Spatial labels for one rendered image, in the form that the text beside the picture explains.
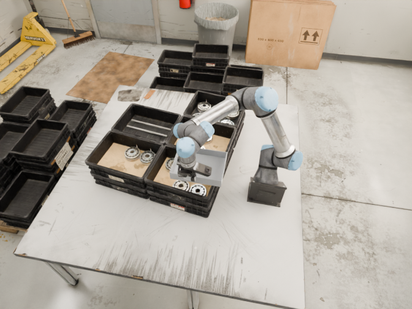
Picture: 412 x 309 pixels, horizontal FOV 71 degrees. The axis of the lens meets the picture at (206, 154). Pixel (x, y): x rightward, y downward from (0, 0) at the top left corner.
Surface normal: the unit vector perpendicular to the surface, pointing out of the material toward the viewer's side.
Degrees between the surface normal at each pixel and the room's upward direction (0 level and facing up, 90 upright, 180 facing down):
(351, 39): 90
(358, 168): 0
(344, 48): 90
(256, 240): 0
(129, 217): 0
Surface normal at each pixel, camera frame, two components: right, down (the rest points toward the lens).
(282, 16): -0.17, 0.64
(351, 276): 0.00, -0.65
